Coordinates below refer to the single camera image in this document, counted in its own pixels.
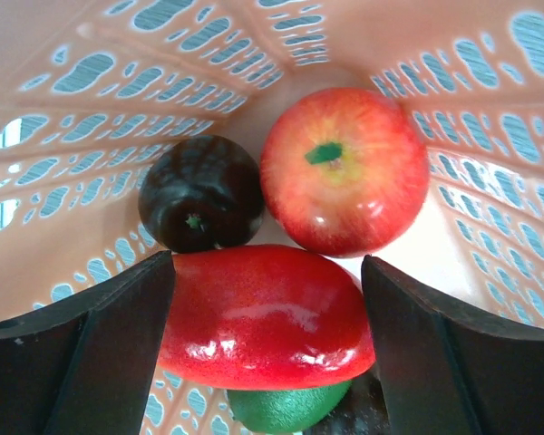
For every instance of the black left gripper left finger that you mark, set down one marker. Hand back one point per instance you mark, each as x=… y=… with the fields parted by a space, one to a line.
x=84 y=364

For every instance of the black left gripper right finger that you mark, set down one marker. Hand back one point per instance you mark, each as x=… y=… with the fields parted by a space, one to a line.
x=448 y=367

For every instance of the red toy pepper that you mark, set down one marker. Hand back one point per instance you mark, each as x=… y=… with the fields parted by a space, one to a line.
x=265 y=317

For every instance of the red toy apple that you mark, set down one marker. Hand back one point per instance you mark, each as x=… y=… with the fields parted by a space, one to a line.
x=344 y=171

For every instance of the dark green toy fruit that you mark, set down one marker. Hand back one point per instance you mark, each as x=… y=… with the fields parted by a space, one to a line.
x=276 y=412

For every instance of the dark purple toy plum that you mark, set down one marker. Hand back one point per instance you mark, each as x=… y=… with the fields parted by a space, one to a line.
x=202 y=194

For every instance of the pink plastic basket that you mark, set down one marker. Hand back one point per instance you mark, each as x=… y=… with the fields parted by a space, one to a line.
x=92 y=93

